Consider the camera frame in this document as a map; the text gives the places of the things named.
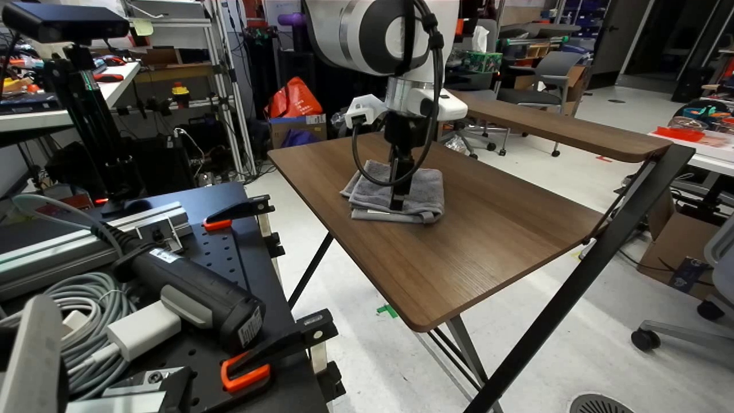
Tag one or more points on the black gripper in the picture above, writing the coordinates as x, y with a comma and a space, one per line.
400, 131

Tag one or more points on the grey towel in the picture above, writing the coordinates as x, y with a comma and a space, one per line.
428, 195

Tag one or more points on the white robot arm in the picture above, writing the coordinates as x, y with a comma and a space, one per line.
344, 31

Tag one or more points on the cardboard box with blue contents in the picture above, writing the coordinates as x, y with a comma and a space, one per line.
307, 124

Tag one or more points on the orange bag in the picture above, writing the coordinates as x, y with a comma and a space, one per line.
295, 98

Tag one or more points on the green floor tape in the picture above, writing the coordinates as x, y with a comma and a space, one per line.
387, 311

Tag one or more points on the wooden desk shelf board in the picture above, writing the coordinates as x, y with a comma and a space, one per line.
565, 128

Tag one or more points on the dark grey chair on casters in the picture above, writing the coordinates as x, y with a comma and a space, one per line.
552, 75

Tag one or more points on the black perforated mounting table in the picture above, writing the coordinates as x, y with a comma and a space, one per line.
231, 259

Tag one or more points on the white metal rack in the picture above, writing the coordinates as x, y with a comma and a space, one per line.
231, 83

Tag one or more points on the brown wooden table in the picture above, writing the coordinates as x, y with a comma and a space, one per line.
580, 282

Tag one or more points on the black handheld device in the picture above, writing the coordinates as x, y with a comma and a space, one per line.
208, 295

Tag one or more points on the large cardboard box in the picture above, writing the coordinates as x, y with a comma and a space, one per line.
681, 243

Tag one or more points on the round floor drain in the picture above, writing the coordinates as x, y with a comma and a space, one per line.
599, 404

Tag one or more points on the white power adapter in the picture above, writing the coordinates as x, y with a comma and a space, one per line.
141, 330

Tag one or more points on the cluttered white work table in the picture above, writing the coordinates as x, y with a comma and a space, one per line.
707, 152

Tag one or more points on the light grey office chair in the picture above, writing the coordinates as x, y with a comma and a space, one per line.
718, 259

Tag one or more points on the white side table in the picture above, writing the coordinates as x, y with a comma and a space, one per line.
47, 117

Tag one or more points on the light grey panel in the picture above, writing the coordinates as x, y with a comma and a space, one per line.
35, 358

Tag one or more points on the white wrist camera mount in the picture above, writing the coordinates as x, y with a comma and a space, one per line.
365, 113

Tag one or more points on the black camera tripod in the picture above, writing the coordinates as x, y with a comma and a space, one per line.
92, 128

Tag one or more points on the aluminium extrusion rail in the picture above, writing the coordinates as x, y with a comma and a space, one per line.
69, 248

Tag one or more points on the black stereo camera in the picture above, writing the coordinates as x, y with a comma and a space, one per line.
66, 20

